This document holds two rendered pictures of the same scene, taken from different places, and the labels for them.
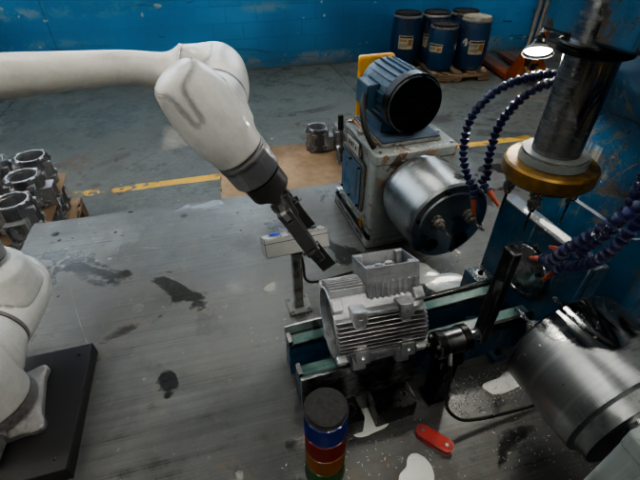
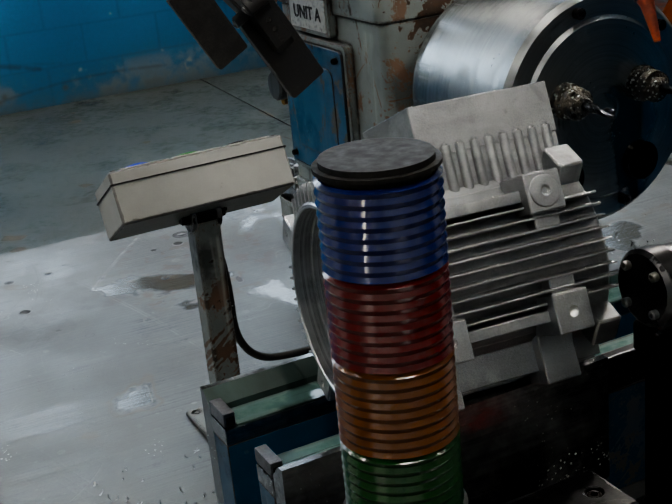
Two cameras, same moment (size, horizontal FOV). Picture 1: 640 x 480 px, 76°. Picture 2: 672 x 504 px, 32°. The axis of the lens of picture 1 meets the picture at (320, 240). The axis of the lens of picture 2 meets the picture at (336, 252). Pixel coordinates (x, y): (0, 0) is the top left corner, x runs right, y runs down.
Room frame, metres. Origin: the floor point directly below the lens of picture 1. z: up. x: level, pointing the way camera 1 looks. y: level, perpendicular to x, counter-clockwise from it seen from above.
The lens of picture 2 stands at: (-0.23, 0.08, 1.37)
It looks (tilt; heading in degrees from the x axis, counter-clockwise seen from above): 21 degrees down; 352
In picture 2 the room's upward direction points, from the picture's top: 6 degrees counter-clockwise
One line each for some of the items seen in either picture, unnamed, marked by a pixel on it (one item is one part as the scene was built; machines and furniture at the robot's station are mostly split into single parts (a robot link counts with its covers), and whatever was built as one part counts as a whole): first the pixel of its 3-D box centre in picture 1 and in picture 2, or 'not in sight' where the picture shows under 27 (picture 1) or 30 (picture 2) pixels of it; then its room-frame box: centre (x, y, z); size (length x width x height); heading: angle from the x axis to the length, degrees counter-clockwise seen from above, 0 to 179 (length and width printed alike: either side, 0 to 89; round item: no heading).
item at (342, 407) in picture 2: (325, 449); (395, 390); (0.28, -0.01, 1.10); 0.06 x 0.06 x 0.04
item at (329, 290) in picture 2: (325, 434); (388, 306); (0.28, -0.01, 1.14); 0.06 x 0.06 x 0.04
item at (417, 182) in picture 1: (424, 196); (520, 87); (1.07, -0.32, 1.04); 0.37 x 0.25 x 0.25; 18
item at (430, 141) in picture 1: (389, 174); (416, 97); (1.30, -0.25, 0.99); 0.35 x 0.31 x 0.37; 18
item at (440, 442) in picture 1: (433, 439); not in sight; (0.43, -0.25, 0.81); 0.09 x 0.03 x 0.02; 55
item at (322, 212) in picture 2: (326, 418); (381, 217); (0.28, -0.01, 1.19); 0.06 x 0.06 x 0.04
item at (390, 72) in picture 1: (380, 127); not in sight; (1.33, -0.21, 1.16); 0.33 x 0.26 x 0.42; 18
